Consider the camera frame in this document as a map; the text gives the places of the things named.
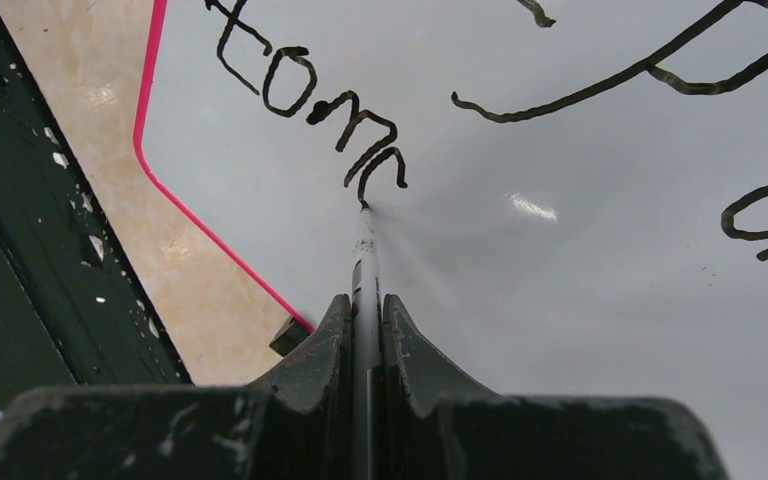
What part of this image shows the pink framed whiteboard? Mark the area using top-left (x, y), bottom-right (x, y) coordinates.
top-left (135, 1), bottom-right (768, 479)

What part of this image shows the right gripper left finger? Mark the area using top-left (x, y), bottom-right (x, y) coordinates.
top-left (0, 294), bottom-right (351, 479)

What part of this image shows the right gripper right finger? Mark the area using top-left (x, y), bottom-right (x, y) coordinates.
top-left (382, 294), bottom-right (728, 479)

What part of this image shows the black whiteboard foot clip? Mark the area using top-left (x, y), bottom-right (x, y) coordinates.
top-left (269, 316), bottom-right (311, 357)

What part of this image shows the black white marker pen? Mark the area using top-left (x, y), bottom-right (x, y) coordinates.
top-left (352, 201), bottom-right (382, 479)

